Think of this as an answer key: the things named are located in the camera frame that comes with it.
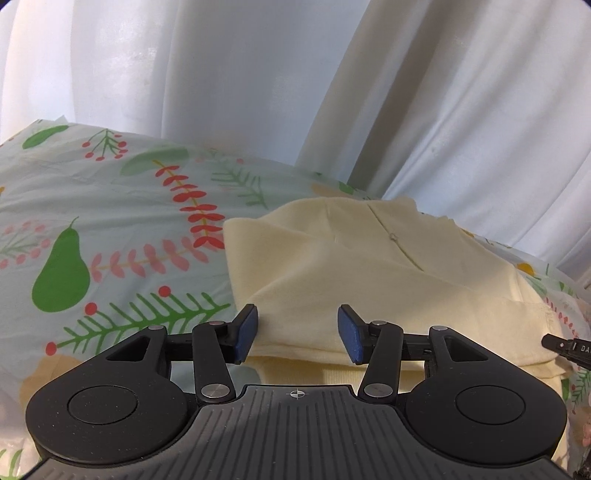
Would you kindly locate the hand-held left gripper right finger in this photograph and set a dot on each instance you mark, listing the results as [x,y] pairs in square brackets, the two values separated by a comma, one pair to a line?
[352,334]

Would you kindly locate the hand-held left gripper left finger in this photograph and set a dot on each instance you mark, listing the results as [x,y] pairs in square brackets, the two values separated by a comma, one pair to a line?
[246,333]

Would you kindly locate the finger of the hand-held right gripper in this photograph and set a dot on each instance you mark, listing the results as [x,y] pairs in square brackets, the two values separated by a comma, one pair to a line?
[565,347]

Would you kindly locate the cream knit sweater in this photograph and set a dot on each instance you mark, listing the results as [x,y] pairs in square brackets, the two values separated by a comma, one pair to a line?
[369,277]

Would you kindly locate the floral printed sheet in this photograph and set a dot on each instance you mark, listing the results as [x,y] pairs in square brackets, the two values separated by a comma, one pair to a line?
[115,207]

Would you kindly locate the white curtain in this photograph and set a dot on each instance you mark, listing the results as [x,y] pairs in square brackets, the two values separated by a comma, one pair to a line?
[231,69]

